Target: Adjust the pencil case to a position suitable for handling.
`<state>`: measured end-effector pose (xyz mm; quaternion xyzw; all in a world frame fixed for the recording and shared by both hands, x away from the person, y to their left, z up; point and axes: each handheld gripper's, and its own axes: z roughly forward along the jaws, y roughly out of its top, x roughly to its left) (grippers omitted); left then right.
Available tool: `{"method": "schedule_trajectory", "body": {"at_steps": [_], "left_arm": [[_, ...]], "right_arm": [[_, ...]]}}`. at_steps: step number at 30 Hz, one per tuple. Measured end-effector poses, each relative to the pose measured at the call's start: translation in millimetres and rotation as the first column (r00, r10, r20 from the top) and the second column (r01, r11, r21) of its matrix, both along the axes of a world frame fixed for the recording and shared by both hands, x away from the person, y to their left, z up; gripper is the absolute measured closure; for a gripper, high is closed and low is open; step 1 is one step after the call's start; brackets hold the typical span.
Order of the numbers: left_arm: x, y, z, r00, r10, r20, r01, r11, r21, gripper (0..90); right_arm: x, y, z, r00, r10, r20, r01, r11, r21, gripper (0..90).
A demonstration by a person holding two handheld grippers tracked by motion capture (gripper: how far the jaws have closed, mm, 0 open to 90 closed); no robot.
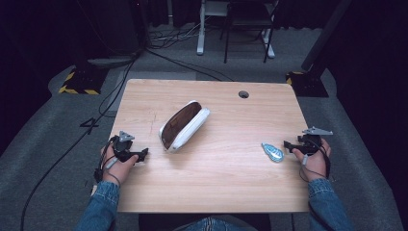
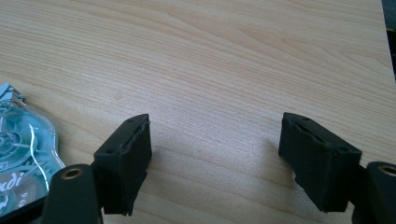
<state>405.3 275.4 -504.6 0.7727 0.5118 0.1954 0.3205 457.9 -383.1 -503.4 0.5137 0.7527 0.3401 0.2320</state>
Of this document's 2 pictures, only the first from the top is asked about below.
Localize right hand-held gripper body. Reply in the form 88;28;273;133
296;126;334;156

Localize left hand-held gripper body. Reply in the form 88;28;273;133
110;129;140;164

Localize small blue white packet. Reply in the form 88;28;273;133
261;141;286;164

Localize person's left hand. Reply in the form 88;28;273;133
100;143;140;188

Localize person's right hand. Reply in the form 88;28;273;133
292;138;332;183

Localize white pencil case brown lining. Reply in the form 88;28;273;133
158;99;212;153

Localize black stand base yellow stripes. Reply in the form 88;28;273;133
285;70;330;98
58;66;110;96

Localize person's legs in jeans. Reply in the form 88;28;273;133
171;216;260;231

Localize black slanted stand pole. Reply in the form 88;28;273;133
300;0;354;72

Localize black metal chair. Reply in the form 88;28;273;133
219;0;279;64

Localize left hand-held gripper cable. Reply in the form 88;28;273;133
93;136;122;188

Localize hand-held gripper cable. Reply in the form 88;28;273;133
298;138;332;183
93;136;122;188

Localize right hand-held gripper cable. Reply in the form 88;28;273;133
298;138;332;183

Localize black floor cable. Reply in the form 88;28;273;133
19;47;142;231

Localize bundle of floor cables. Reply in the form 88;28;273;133
140;22;235;83

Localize white desk frame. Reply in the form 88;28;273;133
195;0;276;60

